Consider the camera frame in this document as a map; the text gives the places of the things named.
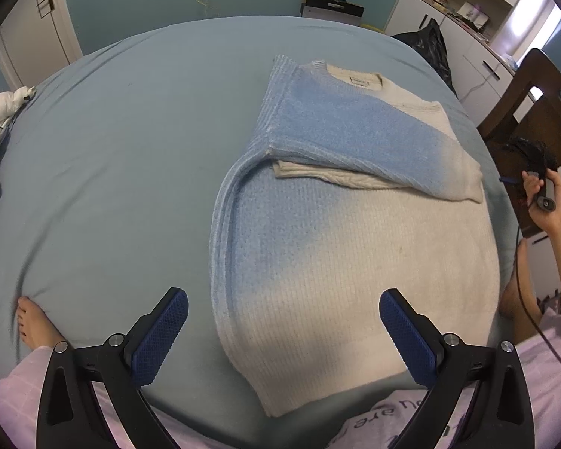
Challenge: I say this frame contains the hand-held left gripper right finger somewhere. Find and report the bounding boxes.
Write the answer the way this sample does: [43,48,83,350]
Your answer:
[378,288,534,449]

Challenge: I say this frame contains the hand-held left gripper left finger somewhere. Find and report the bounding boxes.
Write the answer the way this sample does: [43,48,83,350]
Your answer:
[36,287,190,449]

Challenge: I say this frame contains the blue and white knit sweater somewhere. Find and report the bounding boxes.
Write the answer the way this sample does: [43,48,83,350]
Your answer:
[208,55,501,418]

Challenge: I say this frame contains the person's right hand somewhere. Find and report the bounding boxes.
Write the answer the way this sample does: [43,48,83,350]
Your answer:
[521,168,561,226]

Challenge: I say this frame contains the brown wooden chair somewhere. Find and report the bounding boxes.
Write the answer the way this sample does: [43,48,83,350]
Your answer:
[477,48,561,239]

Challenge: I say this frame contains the pink printed pajama top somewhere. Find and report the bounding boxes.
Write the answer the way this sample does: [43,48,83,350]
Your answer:
[329,390,433,449]

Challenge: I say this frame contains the white cabinet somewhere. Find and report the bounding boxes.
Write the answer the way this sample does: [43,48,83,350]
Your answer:
[384,0,561,120]

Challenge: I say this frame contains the person's left foot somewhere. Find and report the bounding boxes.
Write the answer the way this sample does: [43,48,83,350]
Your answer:
[16,296,65,351]

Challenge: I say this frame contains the bright window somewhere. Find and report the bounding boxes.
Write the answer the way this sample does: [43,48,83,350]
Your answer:
[490,0,561,59]

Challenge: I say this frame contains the black plastic bag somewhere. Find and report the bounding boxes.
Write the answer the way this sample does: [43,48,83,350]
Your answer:
[390,18,454,91]

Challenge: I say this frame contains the pink pajama pants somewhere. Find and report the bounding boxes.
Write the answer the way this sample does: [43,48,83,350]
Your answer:
[0,309,561,449]

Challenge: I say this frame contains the black and white box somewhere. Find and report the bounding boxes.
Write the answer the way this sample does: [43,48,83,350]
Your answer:
[300,0,365,27]

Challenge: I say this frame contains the white door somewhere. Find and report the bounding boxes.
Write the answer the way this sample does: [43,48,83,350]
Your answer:
[0,0,83,92]

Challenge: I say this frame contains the black cable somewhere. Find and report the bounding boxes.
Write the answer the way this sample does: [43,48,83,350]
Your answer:
[514,206,561,377]

